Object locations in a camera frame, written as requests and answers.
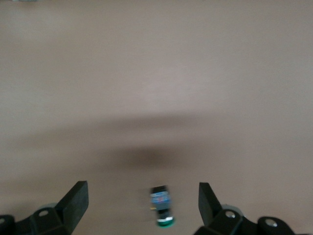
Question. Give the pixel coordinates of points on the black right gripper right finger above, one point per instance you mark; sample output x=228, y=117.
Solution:
x=210, y=215

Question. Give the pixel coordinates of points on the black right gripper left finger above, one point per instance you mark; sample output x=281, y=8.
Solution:
x=71, y=210

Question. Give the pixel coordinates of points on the green push button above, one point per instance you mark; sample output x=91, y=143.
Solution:
x=160, y=200

